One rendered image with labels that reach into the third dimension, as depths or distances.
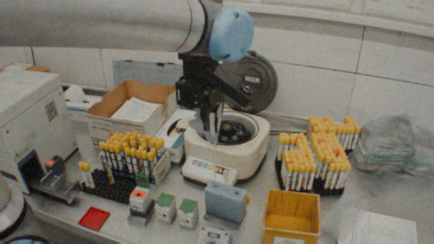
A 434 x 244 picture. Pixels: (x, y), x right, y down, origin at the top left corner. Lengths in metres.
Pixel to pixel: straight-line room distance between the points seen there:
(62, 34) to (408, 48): 1.04
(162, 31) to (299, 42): 0.80
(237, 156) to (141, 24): 0.63
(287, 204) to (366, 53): 0.58
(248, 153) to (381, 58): 0.56
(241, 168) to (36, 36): 0.74
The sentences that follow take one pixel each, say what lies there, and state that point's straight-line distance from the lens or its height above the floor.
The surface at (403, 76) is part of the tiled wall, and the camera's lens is 1.18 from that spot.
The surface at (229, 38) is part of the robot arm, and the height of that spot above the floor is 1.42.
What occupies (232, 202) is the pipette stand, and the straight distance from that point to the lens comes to 0.80.
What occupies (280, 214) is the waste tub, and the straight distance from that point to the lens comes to 0.88.
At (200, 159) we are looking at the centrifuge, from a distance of 0.97.
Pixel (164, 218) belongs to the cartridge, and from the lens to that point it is 0.86.
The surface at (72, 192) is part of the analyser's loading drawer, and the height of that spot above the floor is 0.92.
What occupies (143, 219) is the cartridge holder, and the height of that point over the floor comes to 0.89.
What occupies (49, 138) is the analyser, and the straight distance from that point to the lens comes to 1.09.
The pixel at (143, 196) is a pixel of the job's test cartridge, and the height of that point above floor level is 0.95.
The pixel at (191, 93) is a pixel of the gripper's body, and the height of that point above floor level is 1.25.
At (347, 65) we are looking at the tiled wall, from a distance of 1.14.
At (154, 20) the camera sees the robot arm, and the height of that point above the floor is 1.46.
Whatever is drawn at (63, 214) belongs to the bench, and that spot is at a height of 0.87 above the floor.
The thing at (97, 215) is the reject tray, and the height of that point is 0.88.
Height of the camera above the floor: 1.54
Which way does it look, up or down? 32 degrees down
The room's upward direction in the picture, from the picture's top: straight up
